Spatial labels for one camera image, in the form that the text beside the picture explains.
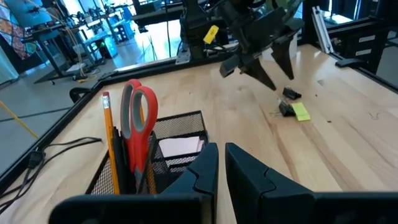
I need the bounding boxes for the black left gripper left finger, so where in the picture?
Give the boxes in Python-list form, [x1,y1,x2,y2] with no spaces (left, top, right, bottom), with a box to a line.
[49,142,220,224]

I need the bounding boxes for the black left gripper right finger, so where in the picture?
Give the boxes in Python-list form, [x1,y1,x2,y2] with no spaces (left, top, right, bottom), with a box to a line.
[225,142,398,224]

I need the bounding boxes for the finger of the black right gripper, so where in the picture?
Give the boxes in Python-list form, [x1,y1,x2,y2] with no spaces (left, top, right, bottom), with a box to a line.
[242,57,277,91]
[272,36,295,81]

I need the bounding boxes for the black binder clip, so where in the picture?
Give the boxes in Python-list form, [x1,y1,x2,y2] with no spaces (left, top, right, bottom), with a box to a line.
[282,86,303,101]
[269,98,297,118]

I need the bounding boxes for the pink sticky note pad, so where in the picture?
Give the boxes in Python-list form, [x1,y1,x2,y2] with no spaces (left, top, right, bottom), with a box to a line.
[158,136,206,158]

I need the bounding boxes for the black mesh desk organizer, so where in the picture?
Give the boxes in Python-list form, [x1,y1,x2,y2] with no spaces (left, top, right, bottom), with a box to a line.
[85,110,209,195]

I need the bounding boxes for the red handled scissors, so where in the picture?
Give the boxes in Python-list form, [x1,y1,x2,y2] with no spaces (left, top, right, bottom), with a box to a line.
[119,78,159,191]

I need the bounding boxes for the yellow tag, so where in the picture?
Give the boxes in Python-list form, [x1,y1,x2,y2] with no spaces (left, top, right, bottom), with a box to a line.
[202,24,220,45]

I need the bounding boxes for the silver aluminium extrusion bars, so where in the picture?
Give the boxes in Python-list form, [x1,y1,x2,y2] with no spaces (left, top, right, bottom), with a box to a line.
[312,5,333,55]

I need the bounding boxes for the black drawer cabinet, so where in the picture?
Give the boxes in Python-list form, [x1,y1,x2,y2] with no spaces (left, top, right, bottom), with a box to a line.
[334,17,398,73]

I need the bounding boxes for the lit computer tower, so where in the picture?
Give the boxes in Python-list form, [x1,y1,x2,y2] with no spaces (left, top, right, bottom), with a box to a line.
[98,36,119,59]

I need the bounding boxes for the black background desk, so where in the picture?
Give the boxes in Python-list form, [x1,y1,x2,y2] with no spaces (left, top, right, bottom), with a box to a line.
[29,22,95,85]

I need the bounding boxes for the teal cloth cover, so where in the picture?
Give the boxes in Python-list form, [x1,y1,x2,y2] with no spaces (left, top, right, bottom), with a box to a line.
[0,46,20,85]

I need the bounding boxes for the colourful patchwork quilt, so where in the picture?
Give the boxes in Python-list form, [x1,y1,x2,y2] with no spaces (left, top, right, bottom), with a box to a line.
[0,2,39,60]

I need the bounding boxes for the black lamp power cable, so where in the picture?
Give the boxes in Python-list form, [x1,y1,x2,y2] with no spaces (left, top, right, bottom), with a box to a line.
[0,136,103,215]

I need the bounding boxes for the black curved bracket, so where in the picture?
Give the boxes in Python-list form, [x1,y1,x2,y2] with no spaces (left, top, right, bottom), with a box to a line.
[68,87,93,104]

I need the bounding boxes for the yellow hanging rope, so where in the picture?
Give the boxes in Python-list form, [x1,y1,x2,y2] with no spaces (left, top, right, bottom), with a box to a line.
[0,99,40,140]

